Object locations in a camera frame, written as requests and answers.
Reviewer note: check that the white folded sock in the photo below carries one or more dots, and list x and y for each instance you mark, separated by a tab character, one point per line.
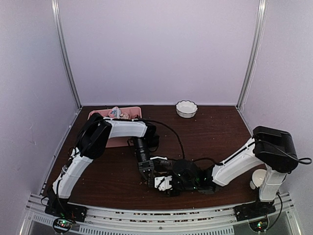
124	116

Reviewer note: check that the white paper cup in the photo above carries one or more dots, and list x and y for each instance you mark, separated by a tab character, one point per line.
257	178

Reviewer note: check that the right aluminium corner post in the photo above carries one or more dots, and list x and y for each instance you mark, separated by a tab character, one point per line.
258	32

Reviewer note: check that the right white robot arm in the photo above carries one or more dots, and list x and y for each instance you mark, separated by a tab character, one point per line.
270	147

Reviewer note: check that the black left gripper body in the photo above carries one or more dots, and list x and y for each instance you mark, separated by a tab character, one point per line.
142	144

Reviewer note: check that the left aluminium corner post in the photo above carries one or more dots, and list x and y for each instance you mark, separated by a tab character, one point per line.
63	48

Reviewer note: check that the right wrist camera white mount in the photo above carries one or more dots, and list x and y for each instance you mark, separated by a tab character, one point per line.
161	183

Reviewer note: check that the aluminium front rail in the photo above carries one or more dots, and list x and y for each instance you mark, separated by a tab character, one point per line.
206	221

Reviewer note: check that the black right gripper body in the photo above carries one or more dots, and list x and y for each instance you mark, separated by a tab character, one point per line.
189	186

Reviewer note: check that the pink white rolled sock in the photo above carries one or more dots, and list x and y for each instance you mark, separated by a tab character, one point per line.
114	112

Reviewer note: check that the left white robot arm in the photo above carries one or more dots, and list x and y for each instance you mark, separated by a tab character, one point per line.
90	144

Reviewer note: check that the brown argyle patterned sock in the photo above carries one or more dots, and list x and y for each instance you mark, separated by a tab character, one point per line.
162	173

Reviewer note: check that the aluminium corner post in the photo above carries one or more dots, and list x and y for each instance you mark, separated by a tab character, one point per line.
63	48
258	32

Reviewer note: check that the pink divided storage box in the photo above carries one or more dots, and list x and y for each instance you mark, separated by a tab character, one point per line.
122	129

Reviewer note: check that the white scalloped ceramic bowl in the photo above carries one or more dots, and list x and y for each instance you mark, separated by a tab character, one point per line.
186	109

